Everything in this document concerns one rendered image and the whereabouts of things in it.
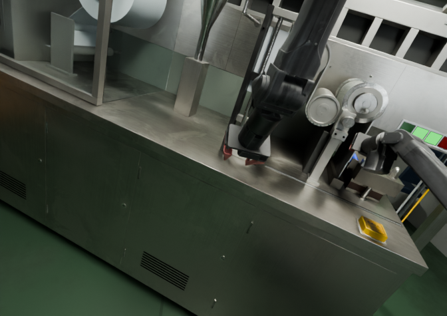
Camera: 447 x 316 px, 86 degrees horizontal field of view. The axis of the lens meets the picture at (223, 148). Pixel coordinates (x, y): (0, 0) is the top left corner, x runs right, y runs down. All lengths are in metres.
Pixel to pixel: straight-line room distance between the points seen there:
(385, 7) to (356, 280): 1.10
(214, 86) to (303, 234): 0.92
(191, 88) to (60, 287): 1.17
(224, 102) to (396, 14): 0.88
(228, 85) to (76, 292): 1.31
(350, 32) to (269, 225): 0.99
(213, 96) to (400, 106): 0.94
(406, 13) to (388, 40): 0.13
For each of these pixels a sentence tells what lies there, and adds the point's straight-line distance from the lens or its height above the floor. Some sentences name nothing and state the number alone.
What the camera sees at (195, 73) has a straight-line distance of 1.18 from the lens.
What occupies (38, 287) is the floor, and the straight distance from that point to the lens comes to 1.61.
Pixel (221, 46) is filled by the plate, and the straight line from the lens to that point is 1.41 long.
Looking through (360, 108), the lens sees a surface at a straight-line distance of 1.02.
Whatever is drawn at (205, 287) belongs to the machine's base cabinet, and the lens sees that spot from 1.25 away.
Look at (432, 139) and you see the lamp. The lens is 1.49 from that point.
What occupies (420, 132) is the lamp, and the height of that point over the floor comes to 1.19.
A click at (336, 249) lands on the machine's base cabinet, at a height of 0.80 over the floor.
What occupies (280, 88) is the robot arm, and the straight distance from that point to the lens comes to 0.42.
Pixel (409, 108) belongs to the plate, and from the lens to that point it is 1.43.
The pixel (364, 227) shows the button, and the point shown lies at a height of 0.92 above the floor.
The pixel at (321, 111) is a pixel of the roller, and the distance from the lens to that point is 1.03.
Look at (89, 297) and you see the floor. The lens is 1.54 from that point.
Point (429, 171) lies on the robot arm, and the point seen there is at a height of 1.18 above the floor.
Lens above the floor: 1.32
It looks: 24 degrees down
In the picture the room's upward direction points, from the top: 19 degrees clockwise
